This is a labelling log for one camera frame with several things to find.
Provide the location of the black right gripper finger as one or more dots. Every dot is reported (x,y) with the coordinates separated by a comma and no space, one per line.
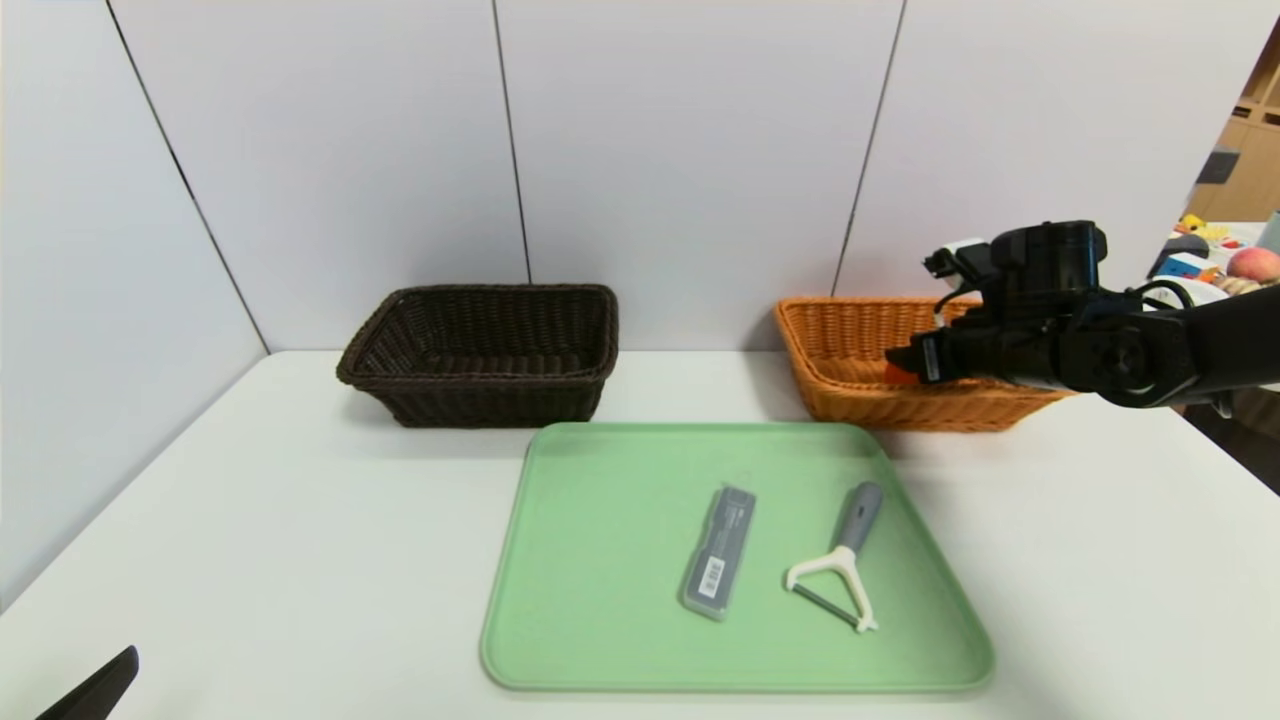
(915,358)
(940,267)

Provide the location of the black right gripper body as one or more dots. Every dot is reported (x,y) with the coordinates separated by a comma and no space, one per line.
(932,359)

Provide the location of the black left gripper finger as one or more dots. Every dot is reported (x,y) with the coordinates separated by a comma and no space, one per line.
(95,690)

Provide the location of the orange fruit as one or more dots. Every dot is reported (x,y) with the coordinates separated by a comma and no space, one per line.
(898,377)

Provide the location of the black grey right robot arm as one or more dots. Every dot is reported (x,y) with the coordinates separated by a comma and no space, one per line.
(1230,340)

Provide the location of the orange wicker basket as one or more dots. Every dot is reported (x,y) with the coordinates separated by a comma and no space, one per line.
(840,400)

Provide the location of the dark brown wicker basket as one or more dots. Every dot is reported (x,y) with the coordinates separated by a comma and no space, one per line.
(480,400)

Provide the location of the blue box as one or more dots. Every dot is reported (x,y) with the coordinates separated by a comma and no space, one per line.
(1180,268)

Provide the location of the black rounded object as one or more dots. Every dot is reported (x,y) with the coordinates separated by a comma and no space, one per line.
(1185,245)

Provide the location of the yellow toy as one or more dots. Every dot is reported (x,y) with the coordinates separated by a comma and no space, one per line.
(1200,228)

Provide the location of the white bowl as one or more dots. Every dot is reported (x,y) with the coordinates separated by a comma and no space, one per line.
(1205,292)

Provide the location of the clear grey plastic case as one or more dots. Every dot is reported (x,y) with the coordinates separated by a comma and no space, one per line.
(720,550)

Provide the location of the dark grey box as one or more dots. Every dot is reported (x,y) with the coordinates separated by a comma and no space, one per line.
(1217,167)

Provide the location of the white background table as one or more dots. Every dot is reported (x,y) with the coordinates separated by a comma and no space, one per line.
(1240,238)

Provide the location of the brown bread pieces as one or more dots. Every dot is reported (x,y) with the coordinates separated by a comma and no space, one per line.
(1245,287)

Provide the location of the pink peach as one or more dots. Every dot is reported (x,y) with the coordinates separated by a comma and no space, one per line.
(1253,266)

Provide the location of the wooden shelf unit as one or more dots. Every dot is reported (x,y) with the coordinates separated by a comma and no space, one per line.
(1255,170)

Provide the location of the grey blue cup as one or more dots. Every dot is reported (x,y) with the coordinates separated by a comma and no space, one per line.
(1270,232)

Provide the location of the green plastic tray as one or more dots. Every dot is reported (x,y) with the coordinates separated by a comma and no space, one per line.
(600,600)

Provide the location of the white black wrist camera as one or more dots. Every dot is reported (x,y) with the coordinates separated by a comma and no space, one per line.
(965,247)

